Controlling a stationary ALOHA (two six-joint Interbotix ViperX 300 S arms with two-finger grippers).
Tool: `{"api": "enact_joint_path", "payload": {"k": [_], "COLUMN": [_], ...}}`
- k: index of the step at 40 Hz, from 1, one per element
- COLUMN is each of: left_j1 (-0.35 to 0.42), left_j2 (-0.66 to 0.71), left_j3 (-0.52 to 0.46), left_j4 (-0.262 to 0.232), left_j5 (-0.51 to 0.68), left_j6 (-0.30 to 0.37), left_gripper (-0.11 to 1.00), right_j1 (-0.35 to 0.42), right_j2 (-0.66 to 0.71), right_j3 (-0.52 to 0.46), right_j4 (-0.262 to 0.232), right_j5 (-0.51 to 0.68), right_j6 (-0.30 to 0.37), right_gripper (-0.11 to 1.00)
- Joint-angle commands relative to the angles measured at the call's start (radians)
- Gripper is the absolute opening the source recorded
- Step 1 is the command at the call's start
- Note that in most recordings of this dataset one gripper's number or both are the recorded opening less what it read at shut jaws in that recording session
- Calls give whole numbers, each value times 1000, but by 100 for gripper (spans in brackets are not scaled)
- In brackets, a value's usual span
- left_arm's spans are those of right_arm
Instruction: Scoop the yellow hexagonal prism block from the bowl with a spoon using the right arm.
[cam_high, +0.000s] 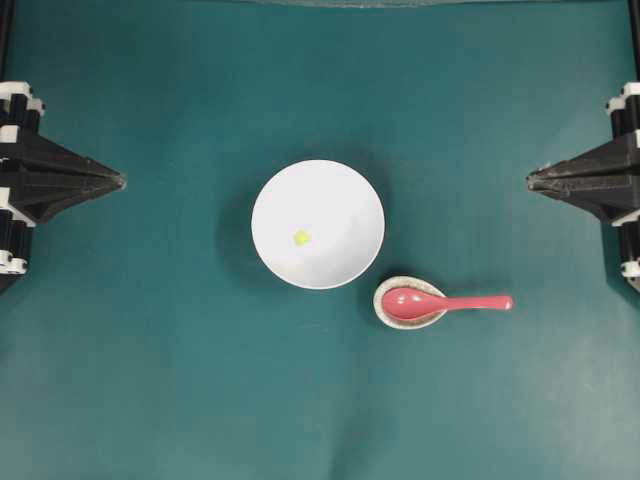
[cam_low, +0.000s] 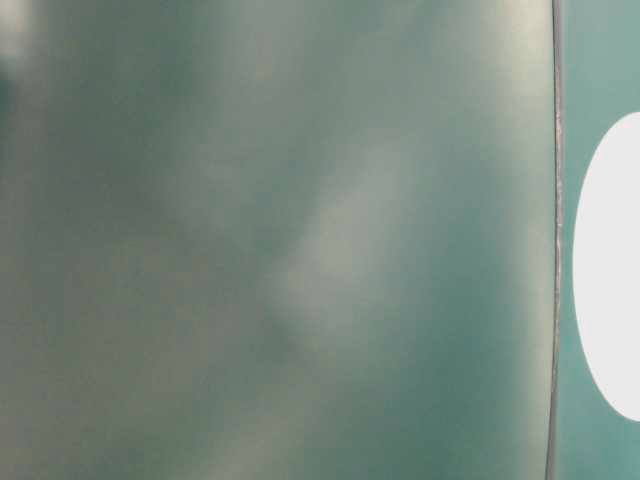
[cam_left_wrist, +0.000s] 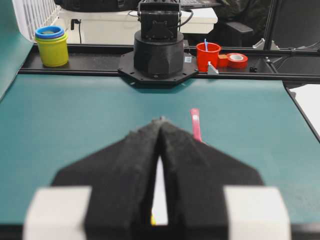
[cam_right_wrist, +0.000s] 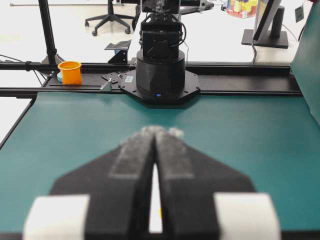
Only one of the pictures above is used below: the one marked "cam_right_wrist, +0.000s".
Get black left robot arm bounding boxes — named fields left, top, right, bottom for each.
left=120, top=0, right=200, bottom=104

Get black tripod pole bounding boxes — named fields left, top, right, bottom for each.
left=38, top=0, right=64, bottom=65

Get colourful blocks box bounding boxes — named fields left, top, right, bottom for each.
left=226, top=0, right=258, bottom=19

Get black monitor stand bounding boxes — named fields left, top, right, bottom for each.
left=241, top=0, right=289, bottom=49

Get light blue tape roll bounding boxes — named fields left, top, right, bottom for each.
left=56, top=72, right=63, bottom=83

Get black office chair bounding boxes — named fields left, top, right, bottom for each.
left=84, top=0, right=134, bottom=37

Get orange plastic cup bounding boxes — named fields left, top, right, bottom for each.
left=57, top=61, right=82, bottom=85

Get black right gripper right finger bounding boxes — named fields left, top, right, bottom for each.
left=154, top=127, right=282, bottom=240

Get black aluminium rail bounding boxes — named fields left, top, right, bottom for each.
left=0, top=62, right=302, bottom=98

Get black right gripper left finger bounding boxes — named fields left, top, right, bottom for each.
left=23, top=126, right=154, bottom=240

